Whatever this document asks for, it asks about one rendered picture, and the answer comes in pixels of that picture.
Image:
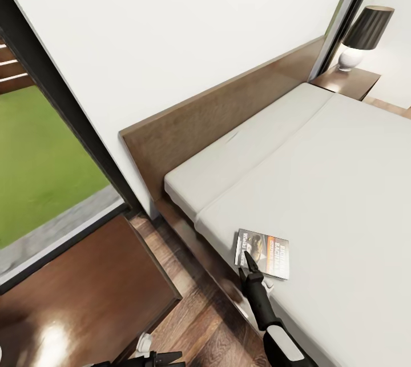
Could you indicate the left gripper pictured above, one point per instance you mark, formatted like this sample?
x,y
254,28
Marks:
x,y
155,360

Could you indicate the bed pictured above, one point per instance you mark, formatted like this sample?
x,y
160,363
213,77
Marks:
x,y
267,152

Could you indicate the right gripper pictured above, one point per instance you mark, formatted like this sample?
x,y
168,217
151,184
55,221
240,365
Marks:
x,y
252,284

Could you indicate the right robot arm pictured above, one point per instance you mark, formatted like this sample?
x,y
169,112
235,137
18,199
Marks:
x,y
280,349

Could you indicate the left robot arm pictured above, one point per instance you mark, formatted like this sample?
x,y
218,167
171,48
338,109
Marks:
x,y
146,358

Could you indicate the fixed window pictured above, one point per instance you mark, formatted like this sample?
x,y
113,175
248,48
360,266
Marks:
x,y
341,20
58,183

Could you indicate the hardback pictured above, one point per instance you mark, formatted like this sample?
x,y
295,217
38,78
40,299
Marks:
x,y
270,254

